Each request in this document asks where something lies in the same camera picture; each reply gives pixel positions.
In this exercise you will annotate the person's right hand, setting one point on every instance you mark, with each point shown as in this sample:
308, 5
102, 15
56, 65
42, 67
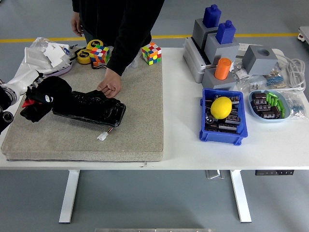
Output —
76, 24

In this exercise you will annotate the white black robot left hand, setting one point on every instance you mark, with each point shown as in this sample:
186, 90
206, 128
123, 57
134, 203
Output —
21, 79

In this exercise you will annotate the person's left hand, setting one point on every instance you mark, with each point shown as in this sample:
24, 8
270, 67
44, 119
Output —
112, 83

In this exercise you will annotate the black rag with red tag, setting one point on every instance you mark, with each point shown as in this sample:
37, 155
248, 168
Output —
55, 87

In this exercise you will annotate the person's left forearm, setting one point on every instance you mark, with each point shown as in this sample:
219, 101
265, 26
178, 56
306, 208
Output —
125, 55

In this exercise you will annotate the black desk control panel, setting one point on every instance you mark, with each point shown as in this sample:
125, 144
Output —
274, 172

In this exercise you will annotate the white plastic tray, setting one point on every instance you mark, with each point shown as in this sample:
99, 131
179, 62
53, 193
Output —
36, 58

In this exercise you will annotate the yellow tape measure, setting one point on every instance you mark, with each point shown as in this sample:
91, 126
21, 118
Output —
94, 44
83, 56

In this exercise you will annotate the clear plastic wrap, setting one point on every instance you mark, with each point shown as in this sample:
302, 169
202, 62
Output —
134, 62

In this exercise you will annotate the colourful puzzle cube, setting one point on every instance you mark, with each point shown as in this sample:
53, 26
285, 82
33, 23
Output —
151, 53
100, 54

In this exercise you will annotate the small black tool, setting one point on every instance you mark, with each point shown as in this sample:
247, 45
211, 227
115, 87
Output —
72, 56

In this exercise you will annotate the white torn card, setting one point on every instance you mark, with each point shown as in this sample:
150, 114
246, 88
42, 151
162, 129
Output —
56, 54

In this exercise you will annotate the purple rimmed plate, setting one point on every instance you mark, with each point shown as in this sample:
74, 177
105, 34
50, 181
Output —
60, 72

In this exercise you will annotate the clear plastic bag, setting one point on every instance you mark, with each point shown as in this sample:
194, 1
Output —
39, 43

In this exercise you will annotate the grey-brown mat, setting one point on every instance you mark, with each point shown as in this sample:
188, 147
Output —
135, 120

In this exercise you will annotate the person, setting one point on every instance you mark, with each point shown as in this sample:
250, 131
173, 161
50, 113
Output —
125, 24

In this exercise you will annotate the dark brown capacitor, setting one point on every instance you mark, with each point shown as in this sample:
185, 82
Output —
233, 120
227, 127
209, 118
262, 108
258, 96
234, 99
270, 113
258, 101

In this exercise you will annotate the orange cylinder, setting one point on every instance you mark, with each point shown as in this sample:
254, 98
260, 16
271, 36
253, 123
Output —
222, 68

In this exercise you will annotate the yellow lemon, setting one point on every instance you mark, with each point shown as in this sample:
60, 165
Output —
220, 107

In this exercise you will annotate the low grey holder block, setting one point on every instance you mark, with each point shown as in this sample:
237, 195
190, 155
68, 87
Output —
229, 83

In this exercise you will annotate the blue plastic bin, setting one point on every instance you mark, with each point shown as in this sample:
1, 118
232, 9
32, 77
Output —
217, 139

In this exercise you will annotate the blue bottle-shaped block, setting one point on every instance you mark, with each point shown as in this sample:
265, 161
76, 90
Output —
225, 32
211, 15

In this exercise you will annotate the white table leg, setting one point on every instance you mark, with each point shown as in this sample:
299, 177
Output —
68, 195
241, 195

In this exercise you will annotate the clear bag of small parts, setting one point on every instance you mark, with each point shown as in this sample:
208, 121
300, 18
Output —
239, 71

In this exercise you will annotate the white power strip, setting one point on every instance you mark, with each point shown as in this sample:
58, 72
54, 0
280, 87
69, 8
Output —
242, 47

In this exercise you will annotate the clear bag with plug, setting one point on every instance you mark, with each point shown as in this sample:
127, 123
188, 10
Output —
251, 84

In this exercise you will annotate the grey block with round hole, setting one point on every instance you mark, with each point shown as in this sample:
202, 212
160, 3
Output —
256, 64

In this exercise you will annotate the light blue dish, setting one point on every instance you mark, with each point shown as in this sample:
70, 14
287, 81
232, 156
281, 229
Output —
256, 114

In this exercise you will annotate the green battery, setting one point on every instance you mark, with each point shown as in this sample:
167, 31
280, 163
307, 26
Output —
281, 106
268, 98
272, 94
283, 113

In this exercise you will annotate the bag of blue resistors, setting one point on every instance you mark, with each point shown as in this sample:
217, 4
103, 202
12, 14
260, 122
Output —
275, 81
297, 107

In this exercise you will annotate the white wheeled cart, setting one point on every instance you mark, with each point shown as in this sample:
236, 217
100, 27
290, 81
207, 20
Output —
304, 32

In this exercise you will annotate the light grey enclosure box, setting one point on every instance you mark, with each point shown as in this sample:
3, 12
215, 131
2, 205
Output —
193, 65

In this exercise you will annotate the metal bracket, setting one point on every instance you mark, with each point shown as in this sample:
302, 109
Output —
214, 174

